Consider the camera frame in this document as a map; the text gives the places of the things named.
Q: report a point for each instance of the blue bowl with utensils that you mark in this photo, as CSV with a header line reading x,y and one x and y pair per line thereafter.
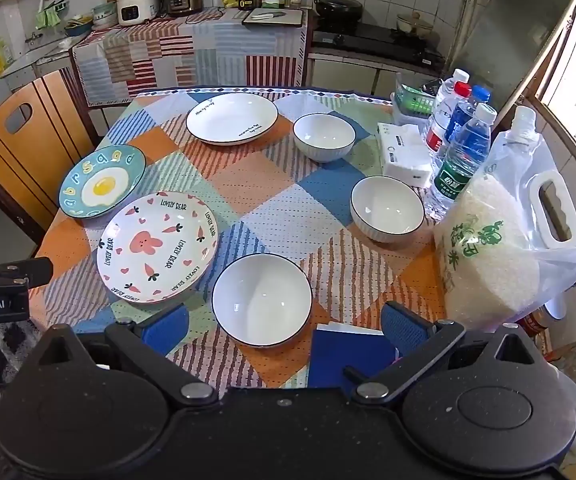
x,y
78,27

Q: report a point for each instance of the cream cooking pot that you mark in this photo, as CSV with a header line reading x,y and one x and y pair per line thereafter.
x,y
415,25

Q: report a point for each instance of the stack of pale bowls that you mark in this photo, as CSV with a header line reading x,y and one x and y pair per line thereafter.
x,y
104,14

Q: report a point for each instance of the red can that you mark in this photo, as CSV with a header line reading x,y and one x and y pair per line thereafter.
x,y
535,325

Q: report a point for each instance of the blue fried egg plate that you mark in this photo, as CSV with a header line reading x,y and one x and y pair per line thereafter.
x,y
102,182

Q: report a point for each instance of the clear water bottle white cap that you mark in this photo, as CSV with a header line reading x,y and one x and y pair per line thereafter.
x,y
446,89

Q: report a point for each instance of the black gas stove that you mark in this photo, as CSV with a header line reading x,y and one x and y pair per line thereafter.
x,y
377,42

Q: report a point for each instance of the black wok with lid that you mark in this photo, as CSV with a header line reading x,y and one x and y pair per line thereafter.
x,y
339,7

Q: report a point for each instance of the kitchen knife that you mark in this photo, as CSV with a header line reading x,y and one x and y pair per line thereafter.
x,y
267,15

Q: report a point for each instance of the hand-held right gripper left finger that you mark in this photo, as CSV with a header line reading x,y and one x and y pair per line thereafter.
x,y
165,322

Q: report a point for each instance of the steel kitchen sink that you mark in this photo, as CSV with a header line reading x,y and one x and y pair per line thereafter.
x,y
38,55

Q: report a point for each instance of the white bowl with dark rim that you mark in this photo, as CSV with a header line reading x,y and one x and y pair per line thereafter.
x,y
262,300
324,132
386,207

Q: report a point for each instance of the green dish cloth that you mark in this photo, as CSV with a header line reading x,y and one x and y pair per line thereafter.
x,y
48,17

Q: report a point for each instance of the white cutting board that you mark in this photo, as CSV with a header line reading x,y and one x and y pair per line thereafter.
x,y
273,17

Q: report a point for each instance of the blue box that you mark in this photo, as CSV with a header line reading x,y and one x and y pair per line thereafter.
x,y
347,355

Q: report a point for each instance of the patchwork checked tablecloth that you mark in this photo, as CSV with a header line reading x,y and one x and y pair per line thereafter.
x,y
278,195

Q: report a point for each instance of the wooden chair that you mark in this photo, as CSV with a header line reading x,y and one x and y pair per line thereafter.
x,y
23,150

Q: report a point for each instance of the large white plate dark rim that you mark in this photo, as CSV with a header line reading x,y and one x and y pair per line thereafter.
x,y
232,119

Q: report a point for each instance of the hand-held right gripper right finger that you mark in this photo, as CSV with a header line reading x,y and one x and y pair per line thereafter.
x,y
402,327

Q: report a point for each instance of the water bottle red label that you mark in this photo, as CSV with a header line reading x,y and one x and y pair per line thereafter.
x,y
440,130

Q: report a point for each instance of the white tissue pack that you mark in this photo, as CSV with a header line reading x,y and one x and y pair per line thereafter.
x,y
405,152

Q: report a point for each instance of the white pink rabbit plate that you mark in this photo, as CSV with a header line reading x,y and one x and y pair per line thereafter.
x,y
155,247

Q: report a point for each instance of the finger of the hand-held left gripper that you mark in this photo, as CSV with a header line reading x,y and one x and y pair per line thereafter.
x,y
13,271

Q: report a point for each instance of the striped patchwork counter cloth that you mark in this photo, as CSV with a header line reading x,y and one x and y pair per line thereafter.
x,y
183,55

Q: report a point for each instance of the clear bag of rice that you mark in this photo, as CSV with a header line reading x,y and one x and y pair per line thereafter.
x,y
487,250

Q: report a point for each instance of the water bottle green label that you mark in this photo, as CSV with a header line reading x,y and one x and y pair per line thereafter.
x,y
460,160

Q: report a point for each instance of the cream kitchen base cabinet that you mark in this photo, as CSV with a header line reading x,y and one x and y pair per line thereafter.
x,y
347,72

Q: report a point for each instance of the white rice cooker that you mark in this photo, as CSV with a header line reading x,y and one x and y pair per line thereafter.
x,y
137,10

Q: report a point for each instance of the water bottle blue cap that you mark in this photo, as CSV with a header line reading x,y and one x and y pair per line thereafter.
x,y
465,110

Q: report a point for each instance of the clear plastic bag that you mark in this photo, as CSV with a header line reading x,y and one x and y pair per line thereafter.
x,y
567,275

